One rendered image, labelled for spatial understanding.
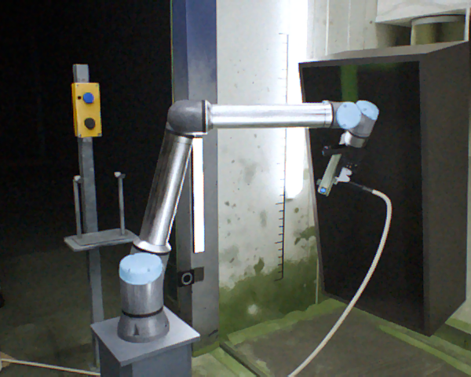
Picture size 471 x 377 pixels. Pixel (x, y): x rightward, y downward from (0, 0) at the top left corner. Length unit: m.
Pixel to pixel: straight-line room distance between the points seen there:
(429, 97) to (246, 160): 1.18
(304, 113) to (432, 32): 1.75
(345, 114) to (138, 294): 0.95
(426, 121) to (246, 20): 1.23
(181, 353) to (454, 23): 2.50
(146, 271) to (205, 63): 1.25
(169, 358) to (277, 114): 0.93
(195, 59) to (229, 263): 1.16
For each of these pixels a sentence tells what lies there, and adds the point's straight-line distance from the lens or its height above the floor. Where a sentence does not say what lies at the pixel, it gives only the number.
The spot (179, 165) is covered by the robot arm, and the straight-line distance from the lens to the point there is 1.73.
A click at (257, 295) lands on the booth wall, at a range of 2.95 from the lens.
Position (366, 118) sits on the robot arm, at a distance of 1.83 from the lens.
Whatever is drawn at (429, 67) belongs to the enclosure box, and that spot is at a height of 1.59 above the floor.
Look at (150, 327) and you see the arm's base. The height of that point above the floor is 0.69.
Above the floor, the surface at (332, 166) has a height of 1.19.
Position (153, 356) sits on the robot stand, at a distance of 1.70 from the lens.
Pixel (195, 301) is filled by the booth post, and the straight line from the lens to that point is 2.69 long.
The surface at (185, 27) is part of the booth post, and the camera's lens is 2.47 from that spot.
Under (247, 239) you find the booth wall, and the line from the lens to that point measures 2.77.
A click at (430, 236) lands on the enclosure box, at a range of 2.02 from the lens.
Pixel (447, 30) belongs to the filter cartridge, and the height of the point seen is 1.89.
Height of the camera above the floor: 1.48
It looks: 12 degrees down
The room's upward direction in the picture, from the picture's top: straight up
